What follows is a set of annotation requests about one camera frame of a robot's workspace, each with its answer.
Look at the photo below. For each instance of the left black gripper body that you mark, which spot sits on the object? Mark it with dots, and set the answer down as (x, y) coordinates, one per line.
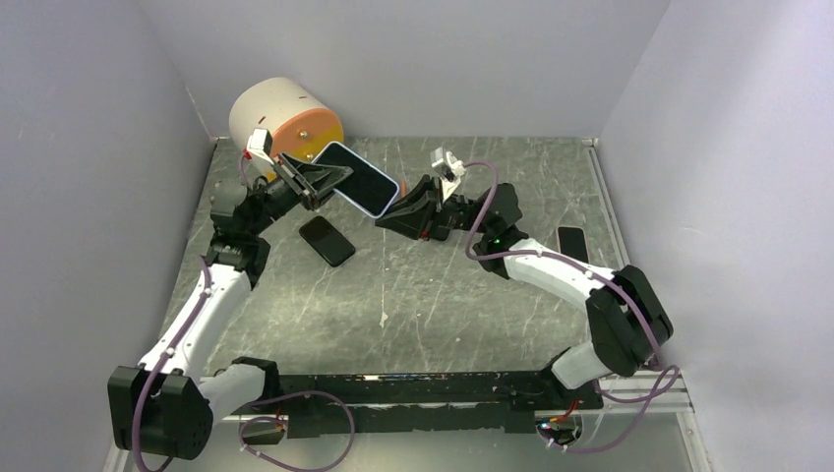
(288, 194)

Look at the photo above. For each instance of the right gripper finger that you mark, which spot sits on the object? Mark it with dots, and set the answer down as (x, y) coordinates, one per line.
(426, 195)
(411, 222)

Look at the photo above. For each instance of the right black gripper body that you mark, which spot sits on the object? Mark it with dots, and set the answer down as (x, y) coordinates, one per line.
(455, 212)

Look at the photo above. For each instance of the light blue phone case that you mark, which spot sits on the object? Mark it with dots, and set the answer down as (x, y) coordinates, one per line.
(384, 208)

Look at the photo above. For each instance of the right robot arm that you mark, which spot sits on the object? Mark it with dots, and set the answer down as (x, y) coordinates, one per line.
(626, 320)

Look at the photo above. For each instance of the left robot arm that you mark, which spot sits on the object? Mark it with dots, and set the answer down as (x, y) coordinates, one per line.
(160, 406)

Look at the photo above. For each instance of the black phone left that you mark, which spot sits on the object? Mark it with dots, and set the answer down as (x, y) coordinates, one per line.
(329, 243)

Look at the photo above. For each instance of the phone in beige case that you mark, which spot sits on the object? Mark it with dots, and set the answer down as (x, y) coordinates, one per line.
(572, 243)

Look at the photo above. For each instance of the round white drawer cabinet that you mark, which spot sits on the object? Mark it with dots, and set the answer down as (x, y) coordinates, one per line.
(299, 124)

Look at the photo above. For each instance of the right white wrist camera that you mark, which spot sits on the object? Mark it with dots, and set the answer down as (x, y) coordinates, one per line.
(450, 171)

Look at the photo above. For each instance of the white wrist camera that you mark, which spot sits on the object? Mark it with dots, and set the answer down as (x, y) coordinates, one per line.
(450, 171)
(258, 149)

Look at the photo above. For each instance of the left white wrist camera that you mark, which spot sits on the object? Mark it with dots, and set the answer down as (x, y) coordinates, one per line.
(258, 149)

